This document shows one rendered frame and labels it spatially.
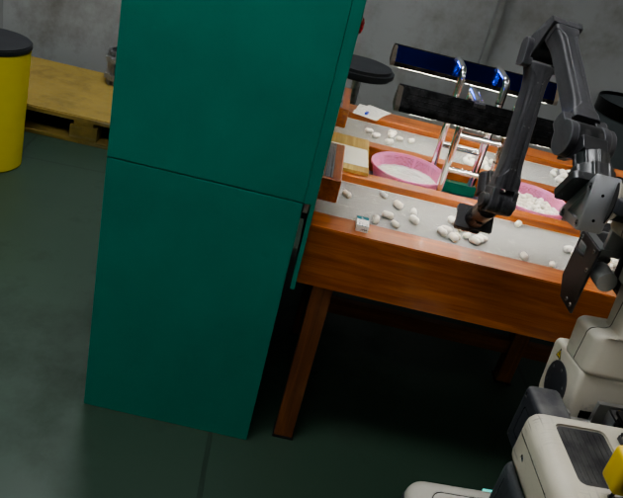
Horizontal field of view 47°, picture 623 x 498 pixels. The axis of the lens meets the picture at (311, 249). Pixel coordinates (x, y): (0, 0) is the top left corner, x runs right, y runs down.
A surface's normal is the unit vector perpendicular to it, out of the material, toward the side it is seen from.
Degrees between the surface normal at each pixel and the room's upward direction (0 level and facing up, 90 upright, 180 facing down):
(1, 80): 93
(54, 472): 0
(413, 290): 90
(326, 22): 90
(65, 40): 90
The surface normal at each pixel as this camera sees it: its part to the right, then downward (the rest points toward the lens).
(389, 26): 0.00, 0.48
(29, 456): 0.22, -0.86
